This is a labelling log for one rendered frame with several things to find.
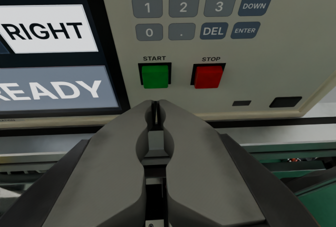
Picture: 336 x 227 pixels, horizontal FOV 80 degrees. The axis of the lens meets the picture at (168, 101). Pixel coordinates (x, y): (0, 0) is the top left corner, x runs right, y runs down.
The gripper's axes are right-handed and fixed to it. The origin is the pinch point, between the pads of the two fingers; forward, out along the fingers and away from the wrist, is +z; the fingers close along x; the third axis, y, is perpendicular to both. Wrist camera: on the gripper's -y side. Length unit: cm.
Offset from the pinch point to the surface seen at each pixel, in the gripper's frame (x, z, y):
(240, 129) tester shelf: 7.9, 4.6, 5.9
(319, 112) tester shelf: 16.6, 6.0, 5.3
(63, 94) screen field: -7.2, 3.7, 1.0
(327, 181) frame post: 21.5, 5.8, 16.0
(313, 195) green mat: 37, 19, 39
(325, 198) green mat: 40, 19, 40
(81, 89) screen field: -5.7, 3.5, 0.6
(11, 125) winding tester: -13.6, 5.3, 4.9
